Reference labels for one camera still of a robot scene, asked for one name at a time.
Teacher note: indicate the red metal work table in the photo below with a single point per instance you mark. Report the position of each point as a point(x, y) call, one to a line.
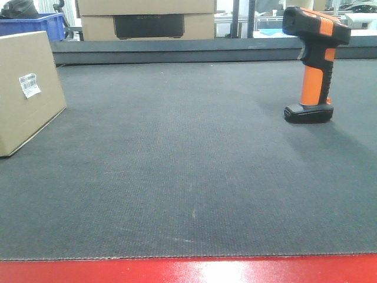
point(341, 268)

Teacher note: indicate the brown cardboard package with label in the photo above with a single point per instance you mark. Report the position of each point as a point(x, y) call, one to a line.
point(31, 92)

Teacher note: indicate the dark grey table mat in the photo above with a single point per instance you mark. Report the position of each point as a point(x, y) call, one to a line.
point(167, 160)

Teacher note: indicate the blue bin behind table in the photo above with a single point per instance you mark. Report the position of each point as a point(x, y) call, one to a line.
point(51, 23)

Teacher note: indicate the upper stacked cardboard box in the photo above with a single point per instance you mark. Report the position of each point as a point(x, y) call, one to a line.
point(125, 7)

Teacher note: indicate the orange black barcode scanner gun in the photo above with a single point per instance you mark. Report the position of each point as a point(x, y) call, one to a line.
point(320, 34)

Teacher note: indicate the large cardboard box black window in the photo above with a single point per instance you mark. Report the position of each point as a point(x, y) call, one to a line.
point(148, 27)

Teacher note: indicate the black bag in bin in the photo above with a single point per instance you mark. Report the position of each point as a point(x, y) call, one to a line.
point(19, 9)

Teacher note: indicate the grey raised conveyor ledge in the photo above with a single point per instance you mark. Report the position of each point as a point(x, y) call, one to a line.
point(170, 51)

